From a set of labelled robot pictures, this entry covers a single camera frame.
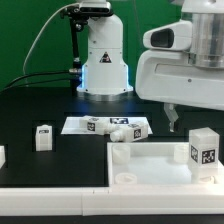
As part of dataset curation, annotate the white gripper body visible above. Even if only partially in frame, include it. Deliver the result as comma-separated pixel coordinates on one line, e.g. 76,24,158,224
135,50,224,110

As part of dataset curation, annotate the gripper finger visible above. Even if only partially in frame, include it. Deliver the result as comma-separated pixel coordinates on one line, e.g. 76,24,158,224
164,103,179,132

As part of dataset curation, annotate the white square table top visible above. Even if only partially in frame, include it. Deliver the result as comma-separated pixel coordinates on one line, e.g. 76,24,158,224
106,141,224,188

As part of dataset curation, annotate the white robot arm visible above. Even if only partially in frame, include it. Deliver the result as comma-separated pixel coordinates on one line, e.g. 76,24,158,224
78,0,224,124

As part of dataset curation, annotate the white right fence bar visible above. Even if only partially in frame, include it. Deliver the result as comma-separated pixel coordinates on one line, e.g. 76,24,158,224
215,162,224,185

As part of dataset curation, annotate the white fence bar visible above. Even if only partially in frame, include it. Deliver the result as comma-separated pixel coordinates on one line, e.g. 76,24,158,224
215,162,224,185
0,185,224,216

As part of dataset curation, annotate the white front fence bar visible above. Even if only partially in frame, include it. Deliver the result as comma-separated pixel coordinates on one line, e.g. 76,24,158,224
0,185,224,216

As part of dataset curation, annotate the white base sheet with tag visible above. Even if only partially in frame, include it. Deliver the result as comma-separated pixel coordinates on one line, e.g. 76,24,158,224
61,115,152,135

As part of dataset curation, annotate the white left fence stub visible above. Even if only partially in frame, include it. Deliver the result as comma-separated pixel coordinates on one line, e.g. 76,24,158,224
0,146,6,169

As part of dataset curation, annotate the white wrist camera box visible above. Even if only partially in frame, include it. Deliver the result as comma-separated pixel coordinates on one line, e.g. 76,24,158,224
143,20,193,51

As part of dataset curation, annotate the black cable upper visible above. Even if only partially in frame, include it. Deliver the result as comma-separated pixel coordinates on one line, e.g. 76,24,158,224
4,70,73,89

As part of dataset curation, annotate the black cable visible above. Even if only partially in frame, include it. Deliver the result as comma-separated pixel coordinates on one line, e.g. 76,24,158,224
0,78,73,94
4,70,73,89

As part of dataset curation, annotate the grey camera on stand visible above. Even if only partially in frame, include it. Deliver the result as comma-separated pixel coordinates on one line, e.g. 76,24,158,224
61,0,113,17

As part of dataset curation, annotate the black camera stand pole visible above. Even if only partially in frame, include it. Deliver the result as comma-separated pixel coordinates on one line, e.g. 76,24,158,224
70,19,82,91

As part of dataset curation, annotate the black cable lower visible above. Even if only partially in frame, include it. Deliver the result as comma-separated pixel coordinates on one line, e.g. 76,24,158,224
0,78,73,94

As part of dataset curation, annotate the grey camera cable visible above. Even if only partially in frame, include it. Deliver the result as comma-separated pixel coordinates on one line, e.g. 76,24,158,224
21,2,81,88

